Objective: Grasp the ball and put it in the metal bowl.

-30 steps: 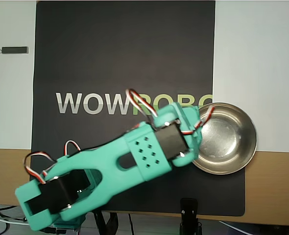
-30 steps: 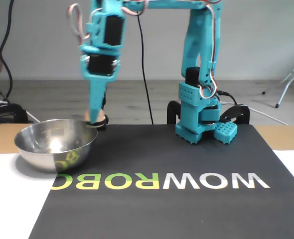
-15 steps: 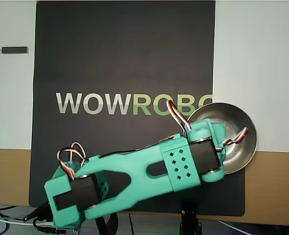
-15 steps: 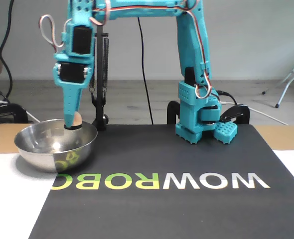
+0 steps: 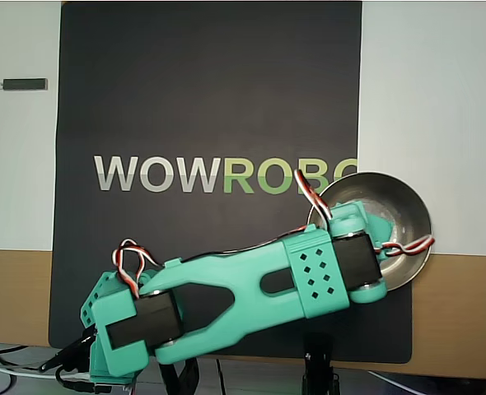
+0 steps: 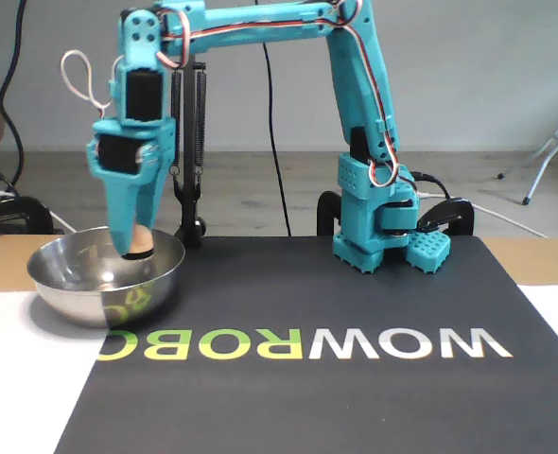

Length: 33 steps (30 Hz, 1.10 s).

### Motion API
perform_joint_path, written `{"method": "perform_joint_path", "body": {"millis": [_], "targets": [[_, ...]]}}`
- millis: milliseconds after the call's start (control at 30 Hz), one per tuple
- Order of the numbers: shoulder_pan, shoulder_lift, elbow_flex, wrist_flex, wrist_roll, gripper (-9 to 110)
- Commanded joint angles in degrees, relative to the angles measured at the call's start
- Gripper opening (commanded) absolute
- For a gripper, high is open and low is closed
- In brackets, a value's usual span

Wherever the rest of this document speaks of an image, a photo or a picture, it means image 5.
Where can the teal gripper black servo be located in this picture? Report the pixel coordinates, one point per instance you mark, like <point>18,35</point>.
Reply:
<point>385,225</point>

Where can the teal perforated robot base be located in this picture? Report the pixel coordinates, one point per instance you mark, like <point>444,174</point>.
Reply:
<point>92,296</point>

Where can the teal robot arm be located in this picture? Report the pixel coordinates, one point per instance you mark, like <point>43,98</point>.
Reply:
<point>247,267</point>

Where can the metal bowl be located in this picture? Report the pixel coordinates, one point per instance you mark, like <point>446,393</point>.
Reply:
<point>403,205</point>

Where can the white paper sheet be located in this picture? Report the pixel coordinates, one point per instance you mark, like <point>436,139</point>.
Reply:
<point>432,123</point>

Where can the black mat with WOWROBO print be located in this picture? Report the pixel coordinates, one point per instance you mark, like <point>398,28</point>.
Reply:
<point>226,82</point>

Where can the black table clamp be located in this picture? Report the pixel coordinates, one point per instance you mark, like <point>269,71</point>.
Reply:
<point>189,374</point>
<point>74,347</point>

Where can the black USB stick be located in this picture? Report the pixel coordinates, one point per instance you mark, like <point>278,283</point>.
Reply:
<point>24,84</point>

